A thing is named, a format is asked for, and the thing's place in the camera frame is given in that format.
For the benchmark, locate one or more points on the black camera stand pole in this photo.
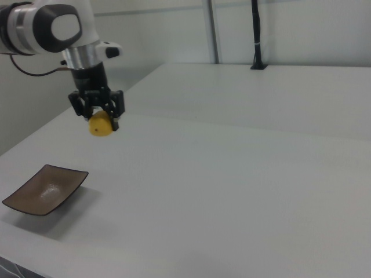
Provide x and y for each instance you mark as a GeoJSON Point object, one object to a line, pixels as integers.
{"type": "Point", "coordinates": [256, 34]}

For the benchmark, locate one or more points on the yellow potato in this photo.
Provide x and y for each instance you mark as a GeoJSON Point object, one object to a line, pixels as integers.
{"type": "Point", "coordinates": [100, 127]}

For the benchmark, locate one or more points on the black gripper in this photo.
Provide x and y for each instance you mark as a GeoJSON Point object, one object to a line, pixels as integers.
{"type": "Point", "coordinates": [91, 84]}

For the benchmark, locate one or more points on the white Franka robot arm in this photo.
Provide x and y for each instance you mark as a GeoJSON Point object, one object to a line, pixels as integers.
{"type": "Point", "coordinates": [29, 26]}

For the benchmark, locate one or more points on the brown square ceramic plate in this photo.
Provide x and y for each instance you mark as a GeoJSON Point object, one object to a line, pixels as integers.
{"type": "Point", "coordinates": [43, 192]}

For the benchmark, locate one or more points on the grey metal partition post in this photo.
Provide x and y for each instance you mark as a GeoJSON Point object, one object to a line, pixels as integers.
{"type": "Point", "coordinates": [213, 29]}

